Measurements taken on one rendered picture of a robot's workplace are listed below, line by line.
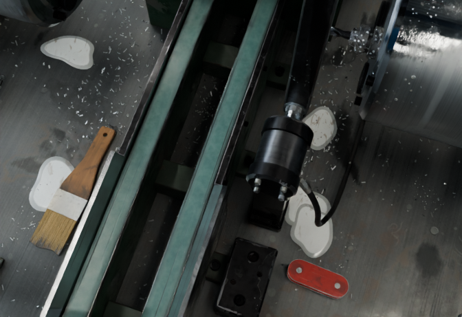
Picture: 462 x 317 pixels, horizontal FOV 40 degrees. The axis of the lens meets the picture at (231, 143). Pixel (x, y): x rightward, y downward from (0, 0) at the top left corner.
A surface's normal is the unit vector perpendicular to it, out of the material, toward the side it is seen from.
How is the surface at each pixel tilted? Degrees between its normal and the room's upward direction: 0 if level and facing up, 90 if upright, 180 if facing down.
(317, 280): 0
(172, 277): 0
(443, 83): 58
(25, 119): 0
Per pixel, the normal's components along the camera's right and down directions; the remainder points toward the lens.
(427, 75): -0.26, 0.55
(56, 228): -0.03, -0.37
